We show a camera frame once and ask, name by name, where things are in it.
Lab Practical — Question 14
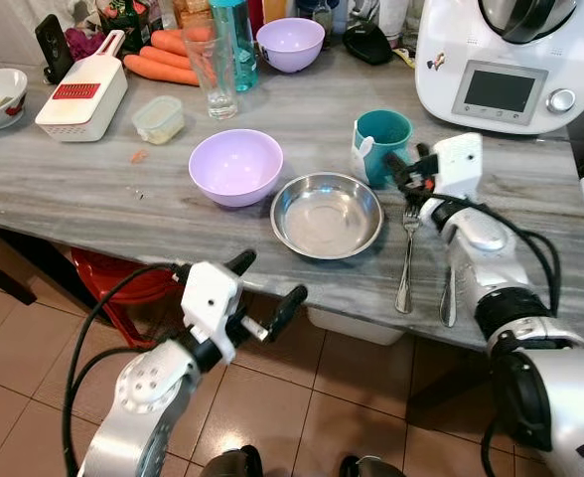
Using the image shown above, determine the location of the clear drinking glass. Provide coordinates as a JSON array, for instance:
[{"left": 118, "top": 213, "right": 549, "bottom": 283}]
[{"left": 181, "top": 22, "right": 240, "bottom": 120}]

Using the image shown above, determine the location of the small lidded plastic container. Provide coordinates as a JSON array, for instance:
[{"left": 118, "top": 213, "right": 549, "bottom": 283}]
[{"left": 132, "top": 95, "right": 186, "bottom": 145}]

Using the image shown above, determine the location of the teal sports water bottle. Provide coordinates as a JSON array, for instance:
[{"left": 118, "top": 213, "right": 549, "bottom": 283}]
[{"left": 210, "top": 0, "right": 258, "bottom": 92}]

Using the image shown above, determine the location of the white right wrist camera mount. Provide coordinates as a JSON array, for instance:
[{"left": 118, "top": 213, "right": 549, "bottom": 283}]
[{"left": 429, "top": 133, "right": 485, "bottom": 200}]

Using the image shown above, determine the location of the black robot foot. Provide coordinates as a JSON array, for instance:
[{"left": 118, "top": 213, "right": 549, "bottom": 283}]
[
  {"left": 340, "top": 455, "right": 408, "bottom": 477},
  {"left": 201, "top": 445, "right": 264, "bottom": 477}
]

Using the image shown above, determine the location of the red lidded jar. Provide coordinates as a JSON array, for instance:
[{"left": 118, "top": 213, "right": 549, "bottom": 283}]
[{"left": 247, "top": 0, "right": 265, "bottom": 36}]

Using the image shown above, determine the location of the black rounded pouch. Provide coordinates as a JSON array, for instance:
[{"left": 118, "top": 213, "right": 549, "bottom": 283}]
[{"left": 343, "top": 22, "right": 395, "bottom": 67}]

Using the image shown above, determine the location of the teal mug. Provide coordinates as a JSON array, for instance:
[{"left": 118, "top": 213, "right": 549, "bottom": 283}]
[{"left": 352, "top": 109, "right": 414, "bottom": 190}]

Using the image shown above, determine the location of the clear bag of bread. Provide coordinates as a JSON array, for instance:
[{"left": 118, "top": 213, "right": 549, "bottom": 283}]
[{"left": 173, "top": 0, "right": 214, "bottom": 29}]

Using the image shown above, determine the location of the white ceramic bowl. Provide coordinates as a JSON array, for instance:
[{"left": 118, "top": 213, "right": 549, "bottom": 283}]
[{"left": 0, "top": 68, "right": 29, "bottom": 131}]

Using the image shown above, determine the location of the large lilac plastic bowl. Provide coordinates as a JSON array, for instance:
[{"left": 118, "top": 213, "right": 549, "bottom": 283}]
[{"left": 189, "top": 129, "right": 284, "bottom": 209}]

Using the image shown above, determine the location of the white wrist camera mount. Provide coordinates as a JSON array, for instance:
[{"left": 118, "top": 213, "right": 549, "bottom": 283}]
[
  {"left": 180, "top": 262, "right": 243, "bottom": 365},
  {"left": 429, "top": 133, "right": 485, "bottom": 200}
]

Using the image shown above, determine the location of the stainless steel bowl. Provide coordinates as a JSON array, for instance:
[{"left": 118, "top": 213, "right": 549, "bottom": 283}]
[{"left": 270, "top": 172, "right": 384, "bottom": 261}]

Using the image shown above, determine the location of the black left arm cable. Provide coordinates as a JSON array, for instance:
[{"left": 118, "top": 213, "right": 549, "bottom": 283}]
[{"left": 62, "top": 261, "right": 190, "bottom": 477}]

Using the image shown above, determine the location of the red plastic stool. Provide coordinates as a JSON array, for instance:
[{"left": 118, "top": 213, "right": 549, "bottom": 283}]
[{"left": 69, "top": 248, "right": 189, "bottom": 349}]

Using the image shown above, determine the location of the black left robot foot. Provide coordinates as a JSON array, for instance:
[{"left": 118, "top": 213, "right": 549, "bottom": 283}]
[{"left": 201, "top": 445, "right": 264, "bottom": 477}]

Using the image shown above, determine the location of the small lilac plastic bowl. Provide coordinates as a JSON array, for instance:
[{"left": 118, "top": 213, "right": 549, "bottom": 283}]
[{"left": 256, "top": 18, "right": 326, "bottom": 74}]

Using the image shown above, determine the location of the black mobile phone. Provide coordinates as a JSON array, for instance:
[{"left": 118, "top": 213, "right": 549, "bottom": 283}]
[{"left": 35, "top": 14, "right": 74, "bottom": 84}]

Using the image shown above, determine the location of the small dark bottle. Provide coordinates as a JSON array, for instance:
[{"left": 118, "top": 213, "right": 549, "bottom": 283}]
[{"left": 310, "top": 0, "right": 335, "bottom": 29}]

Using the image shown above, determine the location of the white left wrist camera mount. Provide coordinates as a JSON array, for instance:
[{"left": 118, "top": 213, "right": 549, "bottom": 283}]
[{"left": 180, "top": 262, "right": 243, "bottom": 365}]

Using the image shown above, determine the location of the steel fork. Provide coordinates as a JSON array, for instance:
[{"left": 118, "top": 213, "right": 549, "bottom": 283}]
[{"left": 394, "top": 204, "right": 422, "bottom": 315}]

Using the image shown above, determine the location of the steel spoon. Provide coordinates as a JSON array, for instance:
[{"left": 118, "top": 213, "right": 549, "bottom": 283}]
[{"left": 438, "top": 253, "right": 460, "bottom": 329}]

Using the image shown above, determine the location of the clear plastic pitcher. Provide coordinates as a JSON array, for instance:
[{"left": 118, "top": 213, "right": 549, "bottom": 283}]
[{"left": 344, "top": 0, "right": 414, "bottom": 41}]

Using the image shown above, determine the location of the dark green food bag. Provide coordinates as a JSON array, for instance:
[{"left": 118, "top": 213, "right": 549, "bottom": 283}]
[{"left": 98, "top": 0, "right": 164, "bottom": 53}]

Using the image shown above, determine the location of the orange carrot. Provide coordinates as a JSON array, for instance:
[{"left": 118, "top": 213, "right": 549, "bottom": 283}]
[
  {"left": 151, "top": 28, "right": 214, "bottom": 56},
  {"left": 123, "top": 54, "right": 212, "bottom": 87},
  {"left": 138, "top": 44, "right": 189, "bottom": 69}
]

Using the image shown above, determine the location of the purple vegetable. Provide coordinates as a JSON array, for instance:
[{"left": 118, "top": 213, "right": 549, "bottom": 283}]
[{"left": 66, "top": 28, "right": 106, "bottom": 63}]

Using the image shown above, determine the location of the white plastic bin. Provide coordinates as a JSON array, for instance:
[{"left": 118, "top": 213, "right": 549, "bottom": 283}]
[{"left": 305, "top": 306, "right": 404, "bottom": 346}]

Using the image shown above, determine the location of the black right robot foot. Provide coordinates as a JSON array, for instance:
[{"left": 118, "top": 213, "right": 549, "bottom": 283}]
[{"left": 340, "top": 455, "right": 408, "bottom": 477}]

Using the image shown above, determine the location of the white food processor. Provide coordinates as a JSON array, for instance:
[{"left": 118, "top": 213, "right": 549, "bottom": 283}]
[{"left": 415, "top": 0, "right": 584, "bottom": 136}]

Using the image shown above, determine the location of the white grater box red label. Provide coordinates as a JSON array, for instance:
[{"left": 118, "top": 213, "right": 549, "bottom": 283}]
[{"left": 35, "top": 30, "right": 130, "bottom": 142}]

